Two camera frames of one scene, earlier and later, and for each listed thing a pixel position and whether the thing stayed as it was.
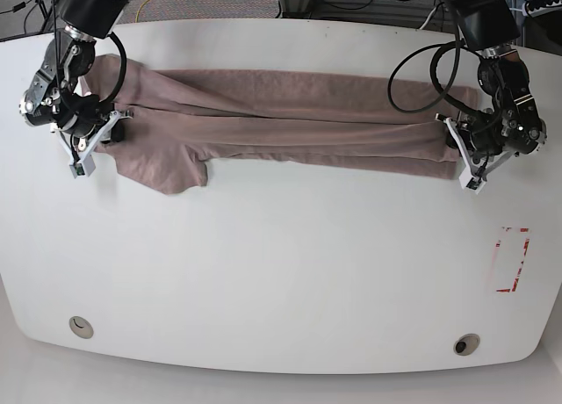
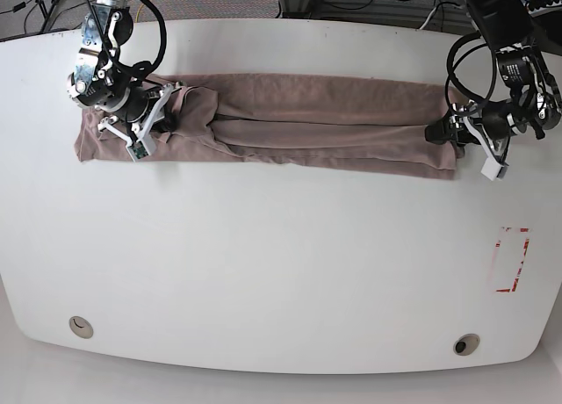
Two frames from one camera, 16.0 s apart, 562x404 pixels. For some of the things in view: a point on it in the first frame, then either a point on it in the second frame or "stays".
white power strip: x=554 y=6 stays
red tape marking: x=519 y=270 stays
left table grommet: x=81 y=327 stays
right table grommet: x=466 y=344 stays
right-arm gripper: x=475 y=161 → x=492 y=123
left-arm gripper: x=80 y=147 → x=141 y=110
